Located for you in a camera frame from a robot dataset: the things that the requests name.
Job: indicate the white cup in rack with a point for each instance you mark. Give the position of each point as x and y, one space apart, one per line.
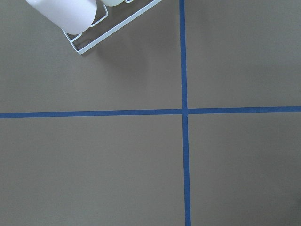
72 16

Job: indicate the white wire cup rack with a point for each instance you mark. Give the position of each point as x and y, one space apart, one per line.
108 20

